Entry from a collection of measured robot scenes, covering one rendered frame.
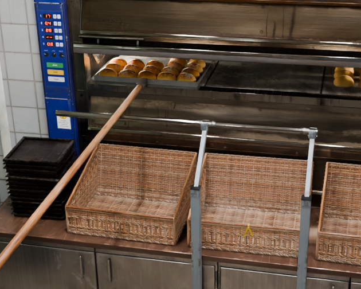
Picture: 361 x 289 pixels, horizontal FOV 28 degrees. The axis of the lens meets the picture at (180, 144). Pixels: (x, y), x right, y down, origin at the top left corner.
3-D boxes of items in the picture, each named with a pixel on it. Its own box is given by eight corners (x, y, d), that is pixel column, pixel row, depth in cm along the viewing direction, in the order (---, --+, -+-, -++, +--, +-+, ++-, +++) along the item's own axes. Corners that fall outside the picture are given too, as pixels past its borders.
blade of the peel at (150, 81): (196, 87, 362) (196, 82, 361) (94, 80, 374) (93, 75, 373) (211, 63, 393) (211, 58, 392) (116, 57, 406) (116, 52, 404)
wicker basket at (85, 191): (99, 187, 395) (95, 141, 383) (199, 198, 381) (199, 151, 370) (65, 233, 352) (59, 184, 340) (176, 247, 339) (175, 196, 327)
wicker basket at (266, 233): (204, 198, 381) (203, 151, 369) (312, 207, 370) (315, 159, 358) (185, 248, 338) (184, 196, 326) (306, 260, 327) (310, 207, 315)
